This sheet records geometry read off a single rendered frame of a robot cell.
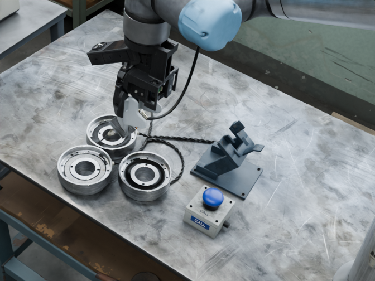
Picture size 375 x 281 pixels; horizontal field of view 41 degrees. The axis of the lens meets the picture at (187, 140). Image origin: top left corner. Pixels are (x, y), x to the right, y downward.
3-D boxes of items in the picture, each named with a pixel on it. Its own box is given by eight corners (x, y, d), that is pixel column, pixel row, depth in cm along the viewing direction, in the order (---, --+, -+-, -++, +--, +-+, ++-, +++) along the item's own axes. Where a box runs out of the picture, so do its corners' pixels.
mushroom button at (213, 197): (195, 212, 95) (199, 195, 92) (205, 199, 98) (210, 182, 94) (213, 222, 94) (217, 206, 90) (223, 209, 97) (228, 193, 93)
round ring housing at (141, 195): (178, 195, 100) (180, 182, 98) (129, 210, 96) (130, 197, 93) (157, 159, 107) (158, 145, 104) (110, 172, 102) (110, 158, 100)
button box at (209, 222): (182, 221, 96) (186, 206, 93) (200, 198, 101) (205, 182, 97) (218, 243, 94) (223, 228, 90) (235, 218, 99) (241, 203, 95)
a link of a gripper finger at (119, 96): (118, 122, 88) (123, 80, 83) (110, 118, 89) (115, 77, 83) (131, 110, 92) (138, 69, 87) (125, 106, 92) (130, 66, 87)
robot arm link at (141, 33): (114, 11, 76) (143, -9, 81) (113, 37, 79) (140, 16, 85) (156, 29, 74) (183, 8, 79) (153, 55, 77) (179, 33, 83)
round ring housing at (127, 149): (95, 167, 103) (95, 154, 100) (80, 132, 109) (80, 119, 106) (143, 156, 107) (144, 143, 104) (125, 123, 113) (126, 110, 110)
